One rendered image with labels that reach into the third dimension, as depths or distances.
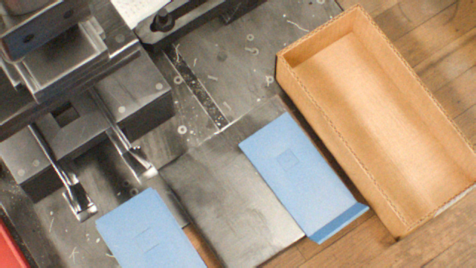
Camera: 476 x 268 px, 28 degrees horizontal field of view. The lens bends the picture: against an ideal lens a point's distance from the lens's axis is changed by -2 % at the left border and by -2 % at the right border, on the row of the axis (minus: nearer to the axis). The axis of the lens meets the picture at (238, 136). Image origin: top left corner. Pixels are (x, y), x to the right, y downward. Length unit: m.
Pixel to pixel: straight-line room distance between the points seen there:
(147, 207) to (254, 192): 0.14
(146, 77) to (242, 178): 0.16
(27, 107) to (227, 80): 0.33
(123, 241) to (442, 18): 0.50
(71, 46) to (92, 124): 0.20
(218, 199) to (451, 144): 0.28
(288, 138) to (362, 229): 0.14
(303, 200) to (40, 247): 0.31
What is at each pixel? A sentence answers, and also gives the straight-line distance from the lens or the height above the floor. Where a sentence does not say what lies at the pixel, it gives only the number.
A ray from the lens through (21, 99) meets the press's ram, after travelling 0.92.
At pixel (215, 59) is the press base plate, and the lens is 1.17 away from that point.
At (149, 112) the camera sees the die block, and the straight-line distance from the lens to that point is 1.09.
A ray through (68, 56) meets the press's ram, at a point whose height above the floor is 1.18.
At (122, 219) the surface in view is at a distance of 1.02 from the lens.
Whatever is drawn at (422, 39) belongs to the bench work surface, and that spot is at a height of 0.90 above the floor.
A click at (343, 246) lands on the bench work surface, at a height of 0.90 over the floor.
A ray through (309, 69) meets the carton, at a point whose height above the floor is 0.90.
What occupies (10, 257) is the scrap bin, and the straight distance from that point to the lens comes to 1.12.
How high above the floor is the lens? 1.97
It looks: 70 degrees down
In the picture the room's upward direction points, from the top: straight up
